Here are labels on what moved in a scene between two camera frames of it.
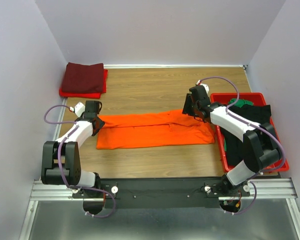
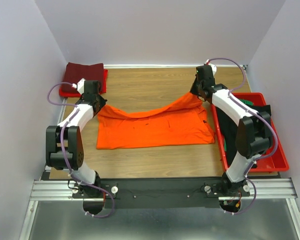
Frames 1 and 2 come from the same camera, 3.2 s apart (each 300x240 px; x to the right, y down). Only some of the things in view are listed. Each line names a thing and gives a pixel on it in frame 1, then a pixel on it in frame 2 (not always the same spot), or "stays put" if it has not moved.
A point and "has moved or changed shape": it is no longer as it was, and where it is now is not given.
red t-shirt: [96, 95] stays put
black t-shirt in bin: [233, 146] stays put
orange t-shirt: [171, 127] has moved or changed shape
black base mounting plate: [167, 193] stays put
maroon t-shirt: [79, 78] stays put
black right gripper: [186, 108] → [193, 90]
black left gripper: [101, 123] → [102, 101]
